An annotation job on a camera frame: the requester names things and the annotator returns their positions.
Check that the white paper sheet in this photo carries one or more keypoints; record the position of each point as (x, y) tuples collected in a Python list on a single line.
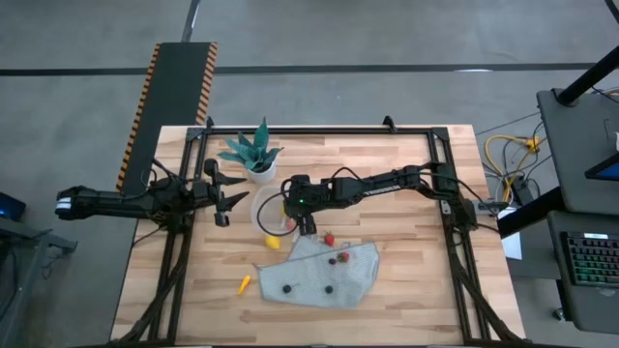
[(512, 246)]

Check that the grey desk top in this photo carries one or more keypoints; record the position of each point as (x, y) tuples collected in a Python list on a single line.
[(575, 145)]

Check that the white plant pot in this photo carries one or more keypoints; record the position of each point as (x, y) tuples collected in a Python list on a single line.
[(261, 178)]

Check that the black stand beam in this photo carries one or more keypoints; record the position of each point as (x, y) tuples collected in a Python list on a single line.
[(527, 215), (585, 77)]

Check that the tablet with blue screen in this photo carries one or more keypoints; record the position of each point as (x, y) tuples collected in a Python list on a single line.
[(607, 170)]

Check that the grey metal stand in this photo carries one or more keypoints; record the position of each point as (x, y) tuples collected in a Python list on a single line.
[(29, 237)]

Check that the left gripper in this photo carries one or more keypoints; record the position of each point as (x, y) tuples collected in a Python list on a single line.
[(208, 193)]

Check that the small yellow lemon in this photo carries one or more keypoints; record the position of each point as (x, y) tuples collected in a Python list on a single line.
[(273, 242)]

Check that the large yellow lemon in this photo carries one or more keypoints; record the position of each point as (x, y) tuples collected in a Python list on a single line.
[(282, 209)]

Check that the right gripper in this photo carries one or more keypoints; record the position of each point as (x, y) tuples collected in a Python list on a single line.
[(309, 195)]

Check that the green snake plant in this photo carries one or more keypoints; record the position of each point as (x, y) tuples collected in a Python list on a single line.
[(254, 150)]

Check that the black power strip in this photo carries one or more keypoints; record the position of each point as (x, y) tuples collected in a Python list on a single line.
[(521, 188)]

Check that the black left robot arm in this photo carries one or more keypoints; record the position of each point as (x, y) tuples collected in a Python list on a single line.
[(111, 203)]

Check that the black aluminium table frame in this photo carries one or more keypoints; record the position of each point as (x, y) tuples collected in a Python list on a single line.
[(314, 130)]

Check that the clear plastic tupperware container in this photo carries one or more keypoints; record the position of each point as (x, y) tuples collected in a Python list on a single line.
[(265, 205)]

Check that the small yellow banana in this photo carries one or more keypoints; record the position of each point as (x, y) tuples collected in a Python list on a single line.
[(244, 285)]

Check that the dark red plum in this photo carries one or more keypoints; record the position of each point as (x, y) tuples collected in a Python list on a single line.
[(333, 261)]

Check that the blue-lit black device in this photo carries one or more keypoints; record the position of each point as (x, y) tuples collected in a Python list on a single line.
[(9, 208)]

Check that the black mat with hazard stripes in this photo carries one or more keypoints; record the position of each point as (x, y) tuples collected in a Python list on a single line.
[(169, 96)]

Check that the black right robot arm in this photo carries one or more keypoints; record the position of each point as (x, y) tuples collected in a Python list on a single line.
[(387, 186)]

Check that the grey waffle dish cloth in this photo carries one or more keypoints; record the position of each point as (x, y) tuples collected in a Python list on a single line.
[(314, 275)]

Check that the pink peach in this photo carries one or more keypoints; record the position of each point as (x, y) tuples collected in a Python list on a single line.
[(290, 224)]

